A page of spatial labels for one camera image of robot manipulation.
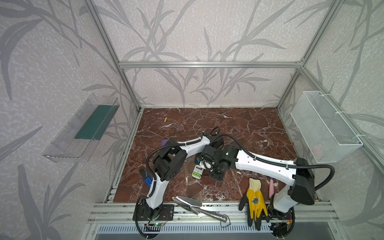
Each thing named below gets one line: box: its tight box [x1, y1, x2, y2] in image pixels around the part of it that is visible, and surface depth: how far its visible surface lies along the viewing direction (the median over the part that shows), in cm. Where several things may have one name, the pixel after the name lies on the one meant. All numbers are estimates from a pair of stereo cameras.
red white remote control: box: [192, 165, 204, 180], surface depth 87 cm
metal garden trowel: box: [171, 196, 228, 223], surface depth 76 cm
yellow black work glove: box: [239, 177, 270, 231], surface depth 75 cm
